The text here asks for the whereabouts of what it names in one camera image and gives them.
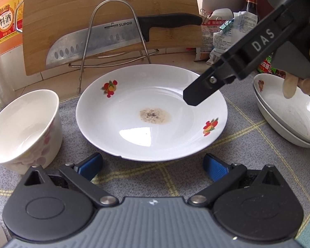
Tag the white printed plastic bag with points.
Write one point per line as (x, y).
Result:
(240, 38)

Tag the red white seasoning bag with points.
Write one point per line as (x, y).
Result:
(204, 38)

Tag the white bowl pink flowers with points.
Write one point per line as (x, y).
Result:
(23, 124)

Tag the orange cooking wine bottle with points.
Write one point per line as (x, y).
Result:
(5, 5)

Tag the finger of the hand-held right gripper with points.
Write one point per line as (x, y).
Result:
(204, 89)

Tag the person's right hand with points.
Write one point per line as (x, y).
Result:
(289, 87)

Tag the metal binder clip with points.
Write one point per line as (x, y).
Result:
(205, 13)

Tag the green lid sauce jar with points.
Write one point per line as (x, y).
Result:
(266, 67)

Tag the grey teal checked towel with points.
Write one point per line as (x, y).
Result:
(157, 175)

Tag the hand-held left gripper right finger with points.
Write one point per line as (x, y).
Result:
(214, 169)

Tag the dark soy sauce bottle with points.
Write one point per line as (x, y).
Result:
(250, 5)

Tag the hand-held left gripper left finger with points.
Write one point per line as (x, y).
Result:
(91, 164)

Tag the bamboo cutting board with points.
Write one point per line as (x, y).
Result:
(67, 5)

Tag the stained white fruit print plate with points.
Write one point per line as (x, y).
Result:
(144, 139)

